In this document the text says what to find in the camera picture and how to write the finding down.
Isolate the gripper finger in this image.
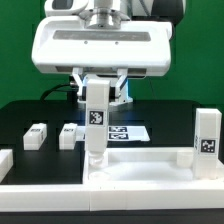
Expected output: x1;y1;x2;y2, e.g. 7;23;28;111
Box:
72;67;85;97
109;68;128;100

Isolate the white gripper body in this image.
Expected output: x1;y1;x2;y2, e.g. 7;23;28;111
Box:
31;16;172;77

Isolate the white desk tabletop panel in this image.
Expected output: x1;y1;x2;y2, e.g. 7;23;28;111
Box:
82;146;224;185

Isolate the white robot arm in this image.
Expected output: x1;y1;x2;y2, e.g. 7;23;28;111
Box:
31;0;186;104

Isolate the fiducial marker sheet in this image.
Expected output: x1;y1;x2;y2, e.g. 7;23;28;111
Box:
75;125;152;142

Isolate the white L-shaped obstacle fence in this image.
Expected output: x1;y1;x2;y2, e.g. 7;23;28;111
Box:
0;148;224;212

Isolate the black cable on table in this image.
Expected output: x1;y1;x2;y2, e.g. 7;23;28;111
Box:
40;83;73;101

